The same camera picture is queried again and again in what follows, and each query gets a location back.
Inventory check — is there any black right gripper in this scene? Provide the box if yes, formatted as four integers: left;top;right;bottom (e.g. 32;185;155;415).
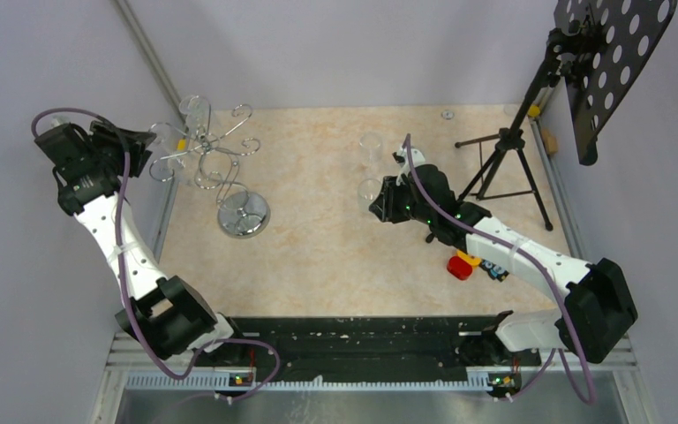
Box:
370;174;435;226

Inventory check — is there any cut pattern stemmed glass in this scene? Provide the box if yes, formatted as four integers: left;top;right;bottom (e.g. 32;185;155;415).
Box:
397;148;426;167

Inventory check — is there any clear plain wine glass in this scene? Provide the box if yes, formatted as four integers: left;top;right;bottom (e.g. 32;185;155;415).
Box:
358;132;383;178

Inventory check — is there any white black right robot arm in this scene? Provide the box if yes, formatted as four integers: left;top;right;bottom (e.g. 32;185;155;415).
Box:
368;164;638;364

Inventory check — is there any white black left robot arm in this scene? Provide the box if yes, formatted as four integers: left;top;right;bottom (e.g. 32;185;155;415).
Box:
34;120;248;365

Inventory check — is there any chrome wine glass rack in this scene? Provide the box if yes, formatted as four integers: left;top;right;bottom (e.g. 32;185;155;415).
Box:
147;103;271;239

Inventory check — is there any red toy block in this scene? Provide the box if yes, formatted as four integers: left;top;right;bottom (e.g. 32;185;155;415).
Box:
446;256;473;281

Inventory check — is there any metal washer on table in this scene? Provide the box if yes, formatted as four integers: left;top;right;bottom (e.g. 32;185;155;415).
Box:
441;110;456;120

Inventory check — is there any black tripod stand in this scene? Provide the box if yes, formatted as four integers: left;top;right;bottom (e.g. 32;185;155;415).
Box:
455;19;585;231

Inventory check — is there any blue toy robot block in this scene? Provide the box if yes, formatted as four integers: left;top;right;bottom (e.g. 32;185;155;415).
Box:
479;261;509;282

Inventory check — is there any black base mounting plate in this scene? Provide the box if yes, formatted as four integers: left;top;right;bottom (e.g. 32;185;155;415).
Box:
214;315;541;383

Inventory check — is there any black perforated stand plate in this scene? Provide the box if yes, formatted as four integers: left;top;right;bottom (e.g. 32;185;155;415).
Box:
554;0;678;166

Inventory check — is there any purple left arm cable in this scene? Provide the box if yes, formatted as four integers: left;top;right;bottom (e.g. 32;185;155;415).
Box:
30;107;282;405

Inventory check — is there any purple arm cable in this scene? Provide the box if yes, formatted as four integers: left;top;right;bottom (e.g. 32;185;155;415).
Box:
30;107;282;405
403;132;599;406

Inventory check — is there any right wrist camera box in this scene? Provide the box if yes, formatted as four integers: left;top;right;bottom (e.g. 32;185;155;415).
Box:
392;148;411;186

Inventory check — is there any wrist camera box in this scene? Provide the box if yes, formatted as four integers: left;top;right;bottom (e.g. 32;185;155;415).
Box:
392;148;411;186
49;115;71;129

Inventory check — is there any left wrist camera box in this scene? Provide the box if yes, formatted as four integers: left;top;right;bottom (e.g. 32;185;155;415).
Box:
49;115;71;129

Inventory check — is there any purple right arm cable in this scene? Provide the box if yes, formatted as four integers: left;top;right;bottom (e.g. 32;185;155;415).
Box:
403;132;599;406

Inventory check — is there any aluminium corner frame post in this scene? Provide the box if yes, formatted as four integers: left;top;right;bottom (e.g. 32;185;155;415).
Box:
109;0;185;122

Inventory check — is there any white cable duct strip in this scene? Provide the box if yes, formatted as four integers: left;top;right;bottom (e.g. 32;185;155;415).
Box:
125;371;493;392

